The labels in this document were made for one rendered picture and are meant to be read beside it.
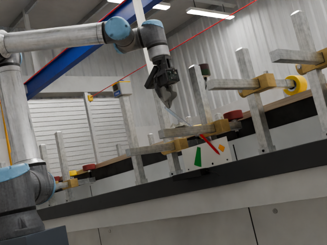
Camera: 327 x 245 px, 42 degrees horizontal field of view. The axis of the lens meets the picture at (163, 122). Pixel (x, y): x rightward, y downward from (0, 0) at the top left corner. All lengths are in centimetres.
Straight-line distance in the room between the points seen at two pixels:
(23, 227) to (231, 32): 978
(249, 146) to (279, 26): 845
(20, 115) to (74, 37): 43
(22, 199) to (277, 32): 903
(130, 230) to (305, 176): 137
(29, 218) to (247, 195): 82
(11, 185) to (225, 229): 97
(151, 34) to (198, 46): 997
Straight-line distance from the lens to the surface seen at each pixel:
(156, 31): 182
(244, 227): 197
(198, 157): 176
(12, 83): 197
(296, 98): 171
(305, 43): 146
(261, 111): 157
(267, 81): 153
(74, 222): 273
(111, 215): 237
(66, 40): 177
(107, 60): 1154
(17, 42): 185
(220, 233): 207
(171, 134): 152
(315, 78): 144
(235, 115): 177
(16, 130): 191
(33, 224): 169
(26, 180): 172
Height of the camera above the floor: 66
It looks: 9 degrees up
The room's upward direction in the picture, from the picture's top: 12 degrees counter-clockwise
